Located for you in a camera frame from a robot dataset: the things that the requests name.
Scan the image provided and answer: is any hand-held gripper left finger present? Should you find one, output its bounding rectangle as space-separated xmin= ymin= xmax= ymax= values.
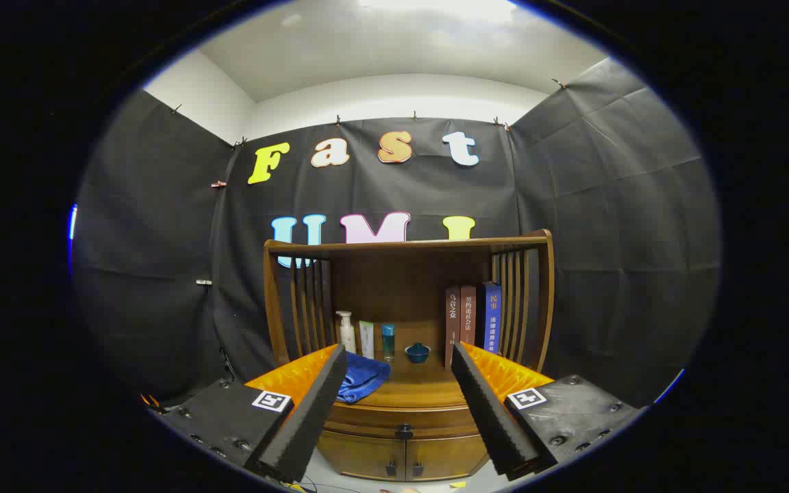
xmin=150 ymin=344 xmax=349 ymax=484

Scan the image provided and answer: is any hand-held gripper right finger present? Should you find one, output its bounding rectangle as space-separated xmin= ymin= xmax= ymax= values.
xmin=451 ymin=341 xmax=644 ymax=481

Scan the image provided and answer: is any curved wooden drawer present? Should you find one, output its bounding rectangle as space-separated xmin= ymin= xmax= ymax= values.
xmin=321 ymin=401 xmax=490 ymax=440

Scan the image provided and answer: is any wooden cabinet door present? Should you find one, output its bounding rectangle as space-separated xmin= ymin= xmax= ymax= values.
xmin=405 ymin=435 xmax=490 ymax=481
xmin=317 ymin=430 xmax=407 ymax=481

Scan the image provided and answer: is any wooden countertop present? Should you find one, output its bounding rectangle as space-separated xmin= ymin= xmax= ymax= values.
xmin=329 ymin=346 xmax=477 ymax=410

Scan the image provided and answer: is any wooden cabinet with slatted sides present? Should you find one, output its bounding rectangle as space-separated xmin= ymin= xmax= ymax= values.
xmin=262 ymin=229 xmax=555 ymax=482

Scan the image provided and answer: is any folded blue towel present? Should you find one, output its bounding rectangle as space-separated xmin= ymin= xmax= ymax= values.
xmin=336 ymin=351 xmax=391 ymax=404

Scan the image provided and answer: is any white pump bottle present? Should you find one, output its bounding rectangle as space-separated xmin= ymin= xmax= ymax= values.
xmin=336 ymin=311 xmax=357 ymax=355

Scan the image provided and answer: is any blue book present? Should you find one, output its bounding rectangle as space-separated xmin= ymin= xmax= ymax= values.
xmin=482 ymin=281 xmax=503 ymax=355

